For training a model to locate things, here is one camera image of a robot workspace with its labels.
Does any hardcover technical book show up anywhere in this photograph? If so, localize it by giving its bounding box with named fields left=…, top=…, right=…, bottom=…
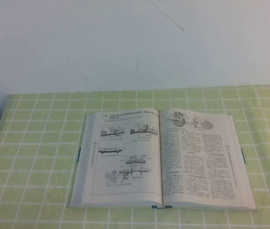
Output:
left=69, top=108, right=259, bottom=212

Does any green white checkered tablecloth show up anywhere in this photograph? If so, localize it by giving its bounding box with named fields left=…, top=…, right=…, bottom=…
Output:
left=0, top=83, right=270, bottom=229

